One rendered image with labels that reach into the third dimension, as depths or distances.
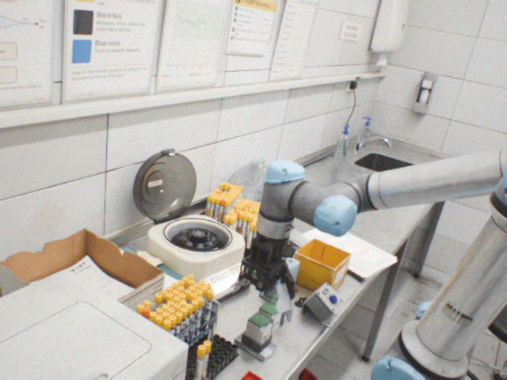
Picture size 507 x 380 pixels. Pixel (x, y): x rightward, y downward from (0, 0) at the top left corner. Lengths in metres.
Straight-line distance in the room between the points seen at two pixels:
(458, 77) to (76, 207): 2.55
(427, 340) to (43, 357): 0.57
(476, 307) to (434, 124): 2.60
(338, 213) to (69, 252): 0.73
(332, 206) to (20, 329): 0.53
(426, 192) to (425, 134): 2.44
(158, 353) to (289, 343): 0.58
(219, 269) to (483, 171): 0.74
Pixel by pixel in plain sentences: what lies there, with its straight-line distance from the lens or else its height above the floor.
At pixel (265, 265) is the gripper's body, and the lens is 0.96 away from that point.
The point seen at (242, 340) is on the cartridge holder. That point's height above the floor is 0.89.
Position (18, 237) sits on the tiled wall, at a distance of 1.25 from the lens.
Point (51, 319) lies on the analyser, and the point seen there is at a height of 1.18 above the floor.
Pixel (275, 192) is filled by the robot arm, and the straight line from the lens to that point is 0.89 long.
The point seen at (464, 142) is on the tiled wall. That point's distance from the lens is 3.29.
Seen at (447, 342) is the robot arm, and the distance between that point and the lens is 0.81.
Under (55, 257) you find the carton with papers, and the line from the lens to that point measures 1.25.
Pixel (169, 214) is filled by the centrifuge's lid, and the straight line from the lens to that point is 1.45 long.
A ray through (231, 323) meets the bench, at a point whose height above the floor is 0.87.
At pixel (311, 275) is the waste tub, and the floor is 0.92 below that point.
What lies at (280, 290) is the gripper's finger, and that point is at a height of 1.07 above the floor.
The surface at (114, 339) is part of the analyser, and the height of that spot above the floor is 1.17.
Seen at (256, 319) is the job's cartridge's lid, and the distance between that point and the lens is 1.11.
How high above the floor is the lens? 1.63
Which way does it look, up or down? 22 degrees down
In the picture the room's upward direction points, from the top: 9 degrees clockwise
